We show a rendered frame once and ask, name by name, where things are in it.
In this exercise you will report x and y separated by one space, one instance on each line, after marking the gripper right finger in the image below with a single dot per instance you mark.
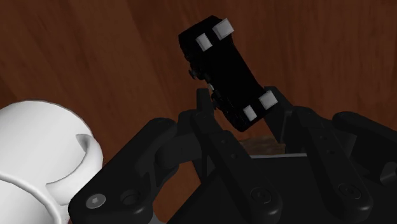
325 139

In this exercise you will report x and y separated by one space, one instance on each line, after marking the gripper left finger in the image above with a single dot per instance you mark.
204 141

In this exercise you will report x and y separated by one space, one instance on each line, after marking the black remote with white buttons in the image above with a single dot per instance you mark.
221 74

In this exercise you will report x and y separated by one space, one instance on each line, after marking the white mug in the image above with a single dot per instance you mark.
37 149

